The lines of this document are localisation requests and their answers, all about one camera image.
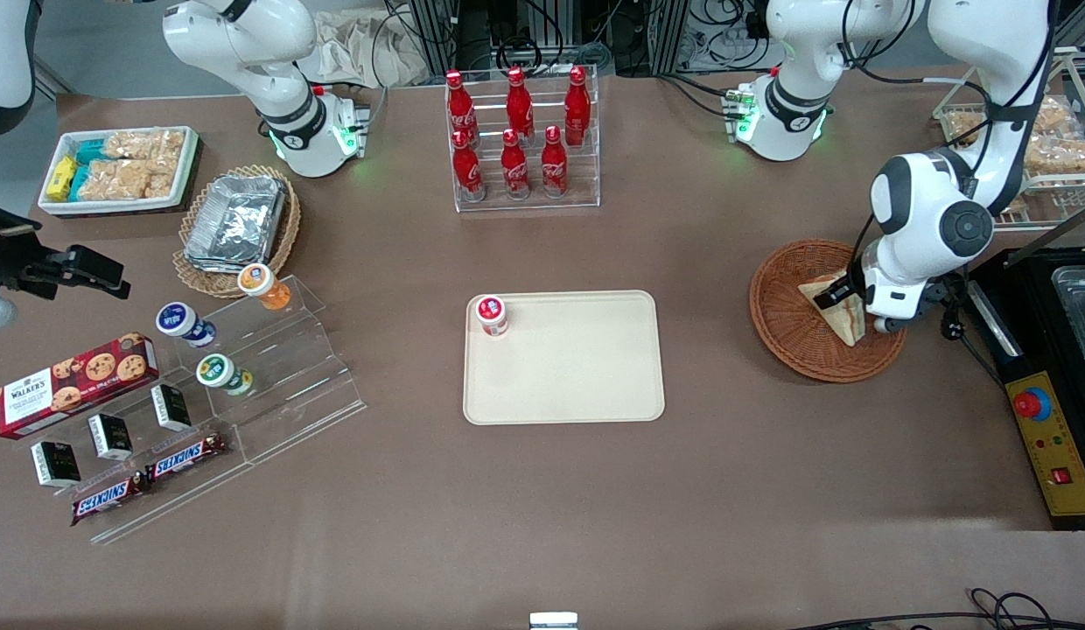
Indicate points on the yellow snack box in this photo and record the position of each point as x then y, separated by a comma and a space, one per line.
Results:
61, 178

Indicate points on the blue lid yogurt cup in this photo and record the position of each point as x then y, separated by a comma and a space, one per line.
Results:
179, 320

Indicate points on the crumpled beige bag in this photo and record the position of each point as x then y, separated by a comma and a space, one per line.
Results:
367, 48

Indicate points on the clear acrylic bottle rack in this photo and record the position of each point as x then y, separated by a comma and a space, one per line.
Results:
586, 171

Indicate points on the grey metal bar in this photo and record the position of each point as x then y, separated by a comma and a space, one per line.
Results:
1054, 236

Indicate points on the clear acrylic stepped stand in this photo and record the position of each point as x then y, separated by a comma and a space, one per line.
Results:
297, 385

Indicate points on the red cola bottle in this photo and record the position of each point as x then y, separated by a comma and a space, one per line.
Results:
577, 109
519, 109
554, 168
468, 171
514, 171
461, 109

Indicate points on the clear rectangular container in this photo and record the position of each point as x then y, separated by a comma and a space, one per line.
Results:
1081, 315

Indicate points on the stacked foil containers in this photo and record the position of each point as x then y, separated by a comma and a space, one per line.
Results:
236, 223

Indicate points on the small black white box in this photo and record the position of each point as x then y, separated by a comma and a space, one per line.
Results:
57, 464
171, 407
111, 437

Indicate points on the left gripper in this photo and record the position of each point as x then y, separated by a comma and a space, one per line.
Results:
838, 291

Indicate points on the teal snack packet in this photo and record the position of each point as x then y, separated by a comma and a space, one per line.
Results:
92, 151
80, 182

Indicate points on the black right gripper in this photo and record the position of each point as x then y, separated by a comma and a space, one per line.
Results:
7, 254

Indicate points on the yellow emergency stop box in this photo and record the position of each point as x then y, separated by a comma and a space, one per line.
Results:
1059, 455

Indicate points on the beige plastic tray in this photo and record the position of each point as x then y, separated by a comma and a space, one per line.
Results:
564, 367

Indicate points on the bagged rice snack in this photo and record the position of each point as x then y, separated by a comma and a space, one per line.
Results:
962, 128
1063, 156
1054, 114
1017, 208

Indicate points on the rice cracker pack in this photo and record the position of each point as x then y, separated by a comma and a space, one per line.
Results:
118, 179
167, 150
129, 145

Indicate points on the green lid yogurt cup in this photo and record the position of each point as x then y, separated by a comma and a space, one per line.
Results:
219, 372

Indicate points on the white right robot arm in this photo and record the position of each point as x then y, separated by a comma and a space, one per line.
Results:
280, 96

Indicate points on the brown round wicker basket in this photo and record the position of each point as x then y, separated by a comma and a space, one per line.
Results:
787, 324

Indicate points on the triangular sandwich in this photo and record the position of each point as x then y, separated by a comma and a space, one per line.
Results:
844, 328

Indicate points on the red Walkers cookie box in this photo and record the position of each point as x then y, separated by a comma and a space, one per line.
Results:
70, 385

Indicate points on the Snickers chocolate bar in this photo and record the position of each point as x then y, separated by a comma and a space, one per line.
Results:
184, 457
105, 499

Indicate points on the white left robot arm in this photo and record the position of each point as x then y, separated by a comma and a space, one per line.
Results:
936, 210

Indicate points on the light tan wicker basket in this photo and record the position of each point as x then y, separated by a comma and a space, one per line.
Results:
284, 232

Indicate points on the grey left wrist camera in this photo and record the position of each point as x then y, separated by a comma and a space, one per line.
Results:
888, 325

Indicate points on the background equipment frame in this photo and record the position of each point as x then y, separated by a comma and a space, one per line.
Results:
472, 35

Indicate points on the orange yogurt cup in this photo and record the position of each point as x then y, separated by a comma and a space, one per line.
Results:
261, 283

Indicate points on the black machine base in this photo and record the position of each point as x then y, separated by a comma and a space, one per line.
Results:
1024, 306

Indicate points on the red lid yogurt cup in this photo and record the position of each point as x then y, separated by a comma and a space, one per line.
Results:
491, 312

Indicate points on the white rectangular snack tray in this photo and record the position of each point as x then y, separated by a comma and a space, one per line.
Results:
188, 166

